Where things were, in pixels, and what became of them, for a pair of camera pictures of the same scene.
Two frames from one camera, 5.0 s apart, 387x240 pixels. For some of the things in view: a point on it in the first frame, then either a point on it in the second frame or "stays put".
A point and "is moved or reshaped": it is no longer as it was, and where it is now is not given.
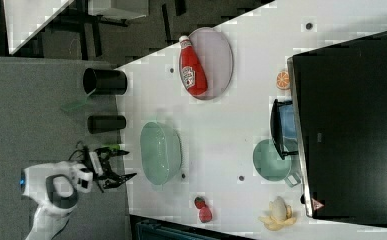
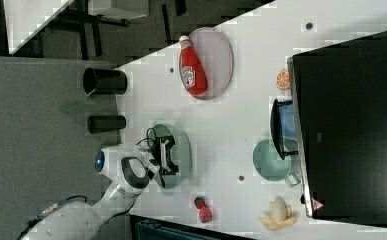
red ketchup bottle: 191,70 stays put
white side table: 26,20 stays put
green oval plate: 160,152 is moved or reshaped
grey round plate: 214,55 stays put
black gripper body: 104,166 -> 157,154
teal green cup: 270,164 stays put
